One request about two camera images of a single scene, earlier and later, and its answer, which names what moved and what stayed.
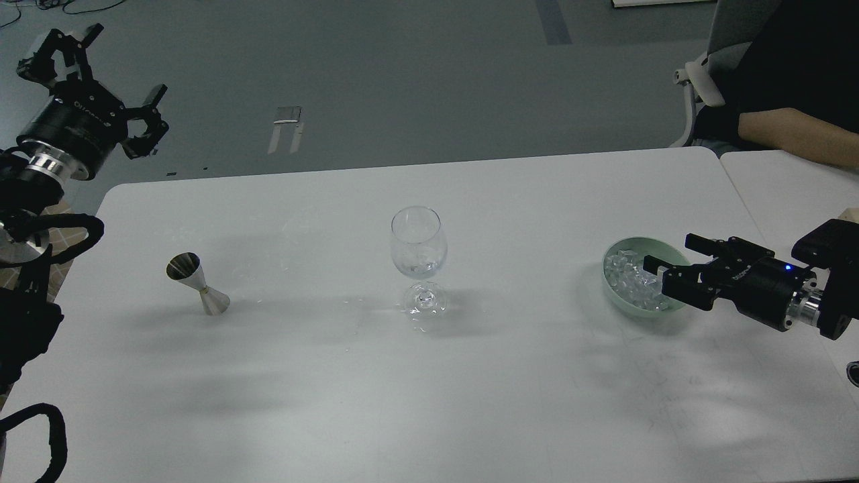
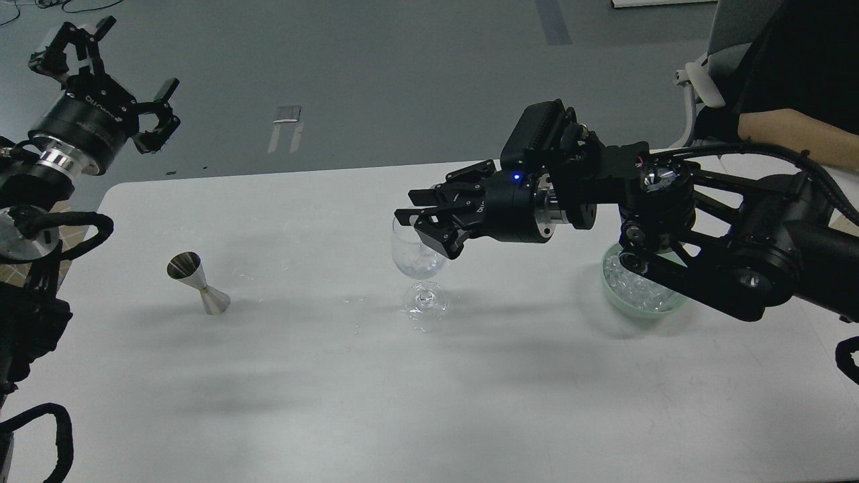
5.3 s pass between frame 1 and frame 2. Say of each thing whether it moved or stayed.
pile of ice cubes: stayed
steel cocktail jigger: stayed
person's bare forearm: stayed
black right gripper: moved
